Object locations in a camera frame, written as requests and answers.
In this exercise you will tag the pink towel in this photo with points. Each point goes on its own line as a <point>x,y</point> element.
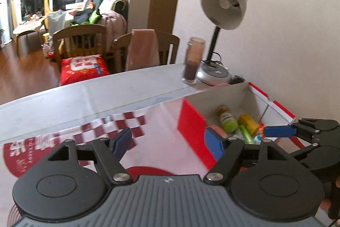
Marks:
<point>142,50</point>

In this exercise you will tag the red printed sack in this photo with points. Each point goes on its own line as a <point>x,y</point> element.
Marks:
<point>83,68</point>

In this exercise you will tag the sofa with clothes pile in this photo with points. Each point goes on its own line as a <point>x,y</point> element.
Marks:
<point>106,17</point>

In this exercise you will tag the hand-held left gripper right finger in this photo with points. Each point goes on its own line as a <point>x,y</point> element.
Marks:
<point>213,145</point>

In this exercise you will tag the wooden dining chair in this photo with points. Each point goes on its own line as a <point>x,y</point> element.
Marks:
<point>79,40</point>
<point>170,48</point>

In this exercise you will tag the green marker pen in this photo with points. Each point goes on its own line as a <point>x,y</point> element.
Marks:
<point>246,134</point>

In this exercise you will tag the yellow bottle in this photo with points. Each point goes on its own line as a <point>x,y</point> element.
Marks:
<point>248,123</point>

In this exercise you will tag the small bottle with green cap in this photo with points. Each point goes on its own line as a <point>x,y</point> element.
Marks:
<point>228,119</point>

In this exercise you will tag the pink round case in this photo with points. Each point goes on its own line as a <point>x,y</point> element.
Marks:
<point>219,131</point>

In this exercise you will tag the yellow giraffe toy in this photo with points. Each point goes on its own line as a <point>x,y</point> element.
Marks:
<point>45,2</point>

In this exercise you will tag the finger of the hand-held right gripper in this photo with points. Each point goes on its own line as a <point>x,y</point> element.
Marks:
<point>279,131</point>
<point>321,155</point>

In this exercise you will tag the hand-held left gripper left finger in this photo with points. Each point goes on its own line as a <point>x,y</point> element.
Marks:
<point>120,142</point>

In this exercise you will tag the wooden coffee table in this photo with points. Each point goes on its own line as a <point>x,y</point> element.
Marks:
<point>28,26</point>

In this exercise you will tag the red cardboard box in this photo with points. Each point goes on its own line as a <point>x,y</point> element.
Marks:
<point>191,131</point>

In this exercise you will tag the glass jar with brown powder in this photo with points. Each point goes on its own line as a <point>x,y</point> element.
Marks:
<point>193,62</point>

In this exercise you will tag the red and white printed tablecloth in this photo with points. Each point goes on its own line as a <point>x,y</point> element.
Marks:
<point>106,94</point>

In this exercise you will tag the white desk lamp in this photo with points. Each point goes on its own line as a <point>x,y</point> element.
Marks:
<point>225,6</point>

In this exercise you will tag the translucent plastic bag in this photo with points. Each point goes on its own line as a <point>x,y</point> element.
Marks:
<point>56,22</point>

